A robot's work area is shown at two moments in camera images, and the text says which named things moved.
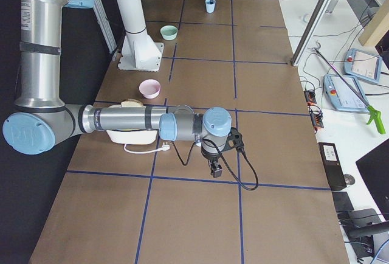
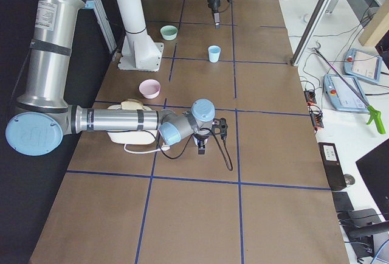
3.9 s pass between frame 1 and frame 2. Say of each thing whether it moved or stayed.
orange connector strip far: stayed
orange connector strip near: stayed
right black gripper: moved
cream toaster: stayed
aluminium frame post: stayed
